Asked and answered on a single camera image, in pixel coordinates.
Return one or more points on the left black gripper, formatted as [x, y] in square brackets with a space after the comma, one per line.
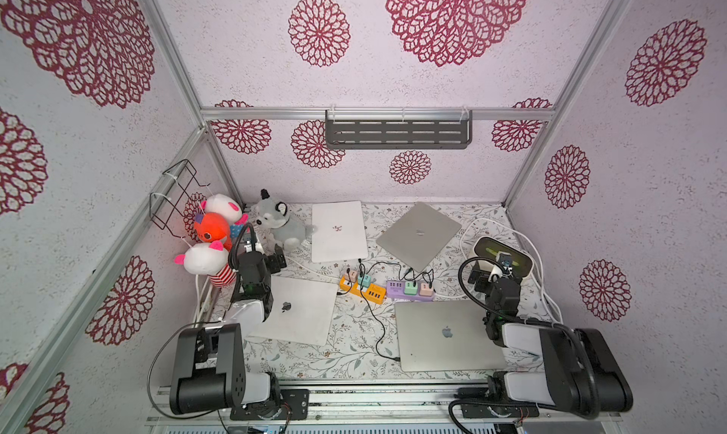
[239, 264]

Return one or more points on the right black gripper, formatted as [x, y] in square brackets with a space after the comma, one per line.
[491, 281]

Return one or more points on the teal charger plug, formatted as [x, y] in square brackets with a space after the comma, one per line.
[365, 282]

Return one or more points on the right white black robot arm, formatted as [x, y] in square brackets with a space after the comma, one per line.
[580, 373]

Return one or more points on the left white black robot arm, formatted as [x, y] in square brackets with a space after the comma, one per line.
[209, 373]

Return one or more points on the white laptop front left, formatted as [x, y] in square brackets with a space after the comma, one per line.
[302, 312]

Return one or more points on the silver apple laptop front right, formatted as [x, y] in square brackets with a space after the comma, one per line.
[445, 336]

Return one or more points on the white laptop with red logo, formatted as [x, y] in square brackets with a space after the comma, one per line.
[339, 232]

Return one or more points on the silver laptop rear right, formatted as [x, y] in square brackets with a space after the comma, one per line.
[418, 236]

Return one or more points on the cream box with green display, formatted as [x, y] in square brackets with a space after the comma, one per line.
[513, 262]

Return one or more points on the white plush striped legs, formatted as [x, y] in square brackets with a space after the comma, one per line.
[208, 259]

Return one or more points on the grey husky plush toy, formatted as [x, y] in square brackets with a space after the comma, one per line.
[289, 230]

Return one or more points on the white pink plush upper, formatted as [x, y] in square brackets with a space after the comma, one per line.
[226, 207]

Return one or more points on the purple power strip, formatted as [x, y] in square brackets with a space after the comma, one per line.
[394, 291]

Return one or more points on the orange power strip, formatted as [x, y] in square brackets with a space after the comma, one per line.
[373, 293]

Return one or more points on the black wire wall basket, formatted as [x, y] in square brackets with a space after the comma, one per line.
[175, 209]

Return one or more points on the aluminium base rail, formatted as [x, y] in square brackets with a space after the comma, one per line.
[389, 406]

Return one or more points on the grey metal wall shelf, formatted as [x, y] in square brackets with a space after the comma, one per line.
[401, 134]

